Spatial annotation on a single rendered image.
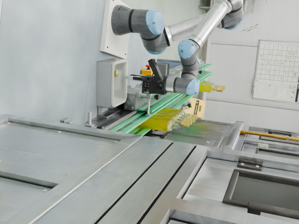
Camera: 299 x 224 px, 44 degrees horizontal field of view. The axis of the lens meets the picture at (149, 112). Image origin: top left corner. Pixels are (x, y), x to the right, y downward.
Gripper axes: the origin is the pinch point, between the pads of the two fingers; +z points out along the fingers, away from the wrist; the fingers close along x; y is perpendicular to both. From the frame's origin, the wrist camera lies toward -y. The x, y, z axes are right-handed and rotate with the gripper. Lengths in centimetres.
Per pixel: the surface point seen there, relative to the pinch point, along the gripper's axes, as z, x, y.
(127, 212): -49, -115, 6
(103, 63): 9.6, -9.6, -5.9
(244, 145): -56, 50, 42
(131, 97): 2.0, 9.8, 12.8
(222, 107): 36, 611, 140
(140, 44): 13, 48, -13
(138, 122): -7.6, -3.1, 22.3
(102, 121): 5.9, -15.9, 20.8
